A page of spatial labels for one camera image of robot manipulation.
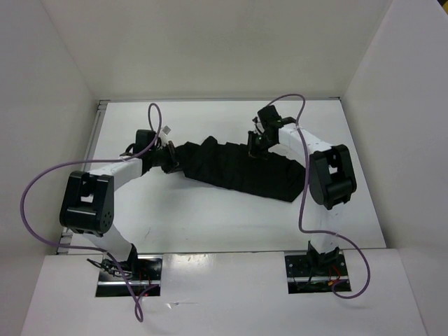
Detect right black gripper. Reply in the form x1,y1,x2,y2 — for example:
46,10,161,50
241,130,277,166

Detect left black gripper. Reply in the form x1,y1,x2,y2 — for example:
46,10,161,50
148,141,191,174

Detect black pleated skirt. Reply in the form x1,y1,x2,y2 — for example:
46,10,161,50
175,136,305,203

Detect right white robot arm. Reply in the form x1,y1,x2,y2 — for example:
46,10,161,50
248,124,357,275

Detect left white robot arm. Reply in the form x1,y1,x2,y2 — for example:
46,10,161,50
59,141,179,280

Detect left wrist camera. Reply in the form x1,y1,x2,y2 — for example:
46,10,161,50
133,126,171,154

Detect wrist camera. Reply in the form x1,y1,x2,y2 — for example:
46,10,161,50
133,126,171,154
257,105,295,130

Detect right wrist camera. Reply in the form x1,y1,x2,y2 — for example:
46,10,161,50
257,105,295,130

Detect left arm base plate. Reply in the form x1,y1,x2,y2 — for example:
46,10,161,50
87,255,162,298

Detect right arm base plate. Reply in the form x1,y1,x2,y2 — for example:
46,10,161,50
284,253,351,294

